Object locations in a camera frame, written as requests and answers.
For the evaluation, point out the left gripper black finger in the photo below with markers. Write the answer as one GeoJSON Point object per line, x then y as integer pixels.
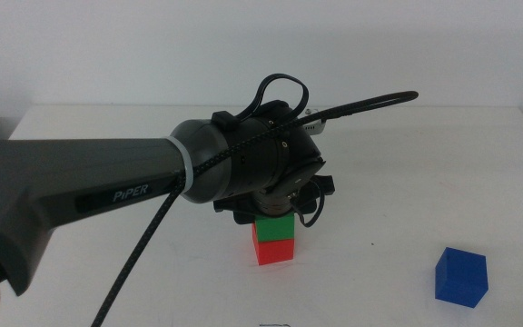
{"type": "Point", "coordinates": [244, 219]}

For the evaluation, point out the green cube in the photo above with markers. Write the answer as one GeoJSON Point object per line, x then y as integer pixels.
{"type": "Point", "coordinates": [274, 229]}

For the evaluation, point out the blue cube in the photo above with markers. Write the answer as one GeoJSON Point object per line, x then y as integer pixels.
{"type": "Point", "coordinates": [461, 277]}

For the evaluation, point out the left black Piper arm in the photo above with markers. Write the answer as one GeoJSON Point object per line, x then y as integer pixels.
{"type": "Point", "coordinates": [62, 181]}

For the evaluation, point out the red cube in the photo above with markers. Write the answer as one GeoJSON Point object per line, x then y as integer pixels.
{"type": "Point", "coordinates": [274, 252]}

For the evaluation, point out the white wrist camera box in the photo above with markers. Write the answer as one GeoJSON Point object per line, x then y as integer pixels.
{"type": "Point", "coordinates": [316, 126]}

